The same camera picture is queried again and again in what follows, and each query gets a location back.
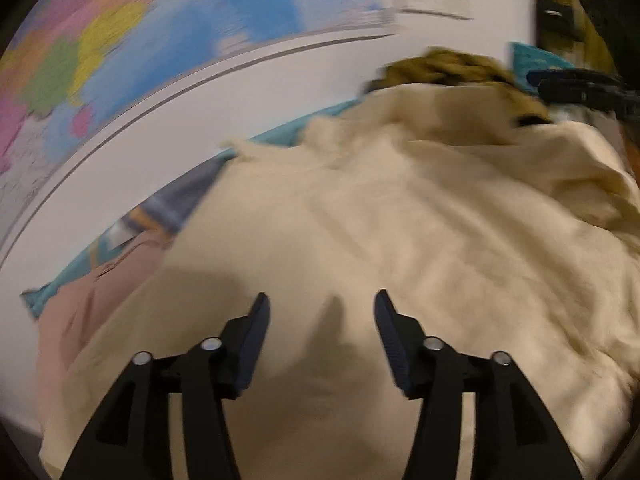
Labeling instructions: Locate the cream beige large shirt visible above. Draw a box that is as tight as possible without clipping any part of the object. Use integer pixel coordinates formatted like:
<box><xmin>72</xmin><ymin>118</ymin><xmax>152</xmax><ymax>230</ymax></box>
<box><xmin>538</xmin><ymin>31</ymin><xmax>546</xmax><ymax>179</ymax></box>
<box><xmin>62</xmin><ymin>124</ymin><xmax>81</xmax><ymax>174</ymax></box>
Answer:
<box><xmin>40</xmin><ymin>84</ymin><xmax>639</xmax><ymax>479</ymax></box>

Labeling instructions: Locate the colourful wall map poster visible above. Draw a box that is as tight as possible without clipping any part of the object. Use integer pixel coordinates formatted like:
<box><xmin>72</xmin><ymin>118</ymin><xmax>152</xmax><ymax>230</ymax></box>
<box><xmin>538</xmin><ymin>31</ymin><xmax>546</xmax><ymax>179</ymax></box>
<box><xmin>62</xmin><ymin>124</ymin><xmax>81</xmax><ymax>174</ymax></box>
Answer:
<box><xmin>0</xmin><ymin>0</ymin><xmax>402</xmax><ymax>181</ymax></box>

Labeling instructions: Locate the teal grey patterned bedsheet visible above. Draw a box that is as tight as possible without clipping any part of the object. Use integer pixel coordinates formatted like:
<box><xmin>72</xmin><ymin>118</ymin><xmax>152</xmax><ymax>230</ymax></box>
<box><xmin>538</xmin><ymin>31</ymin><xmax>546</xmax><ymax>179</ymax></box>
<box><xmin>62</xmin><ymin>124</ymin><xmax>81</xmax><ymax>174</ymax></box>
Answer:
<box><xmin>20</xmin><ymin>96</ymin><xmax>367</xmax><ymax>321</ymax></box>

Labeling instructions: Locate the pink folded garment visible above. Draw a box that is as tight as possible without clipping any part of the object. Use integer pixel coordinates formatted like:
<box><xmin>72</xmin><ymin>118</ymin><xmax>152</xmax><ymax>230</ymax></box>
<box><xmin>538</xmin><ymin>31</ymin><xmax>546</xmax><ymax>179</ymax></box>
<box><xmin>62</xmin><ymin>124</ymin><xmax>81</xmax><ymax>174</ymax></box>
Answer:
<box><xmin>37</xmin><ymin>232</ymin><xmax>170</xmax><ymax>425</ymax></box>

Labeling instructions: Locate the teal perforated plastic basket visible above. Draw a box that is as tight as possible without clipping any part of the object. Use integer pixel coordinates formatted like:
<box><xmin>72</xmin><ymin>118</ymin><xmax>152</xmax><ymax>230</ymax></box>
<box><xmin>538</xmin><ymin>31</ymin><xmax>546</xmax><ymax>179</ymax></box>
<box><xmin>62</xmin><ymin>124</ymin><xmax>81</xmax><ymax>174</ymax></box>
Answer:
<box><xmin>510</xmin><ymin>42</ymin><xmax>574</xmax><ymax>82</ymax></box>

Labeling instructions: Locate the olive green garment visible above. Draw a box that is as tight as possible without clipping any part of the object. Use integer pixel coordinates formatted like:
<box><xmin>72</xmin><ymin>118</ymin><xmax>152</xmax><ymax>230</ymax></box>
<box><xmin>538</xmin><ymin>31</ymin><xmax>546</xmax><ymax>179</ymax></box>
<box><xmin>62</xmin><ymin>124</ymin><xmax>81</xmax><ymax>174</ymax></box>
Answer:
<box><xmin>364</xmin><ymin>47</ymin><xmax>551</xmax><ymax>127</ymax></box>

